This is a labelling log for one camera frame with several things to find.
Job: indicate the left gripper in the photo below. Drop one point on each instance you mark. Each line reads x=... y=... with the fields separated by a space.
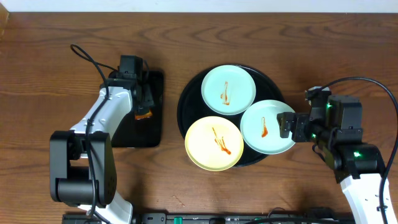
x=144 y=101

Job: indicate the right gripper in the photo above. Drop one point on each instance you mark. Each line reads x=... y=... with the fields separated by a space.
x=298 y=127

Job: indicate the orange sponge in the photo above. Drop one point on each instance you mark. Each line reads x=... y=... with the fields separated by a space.
x=143 y=115

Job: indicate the light green plate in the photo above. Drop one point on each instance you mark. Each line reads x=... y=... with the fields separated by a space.
x=260 y=129
x=228 y=89

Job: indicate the yellow plate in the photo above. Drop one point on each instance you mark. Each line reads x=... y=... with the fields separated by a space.
x=214 y=143

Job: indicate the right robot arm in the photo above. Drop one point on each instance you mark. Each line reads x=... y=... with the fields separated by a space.
x=358 y=168

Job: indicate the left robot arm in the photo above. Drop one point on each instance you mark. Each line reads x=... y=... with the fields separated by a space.
x=82 y=168

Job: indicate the black rectangular tray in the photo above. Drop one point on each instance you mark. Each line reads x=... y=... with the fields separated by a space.
x=145 y=132

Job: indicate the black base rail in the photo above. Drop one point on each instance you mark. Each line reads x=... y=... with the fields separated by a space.
x=275 y=215

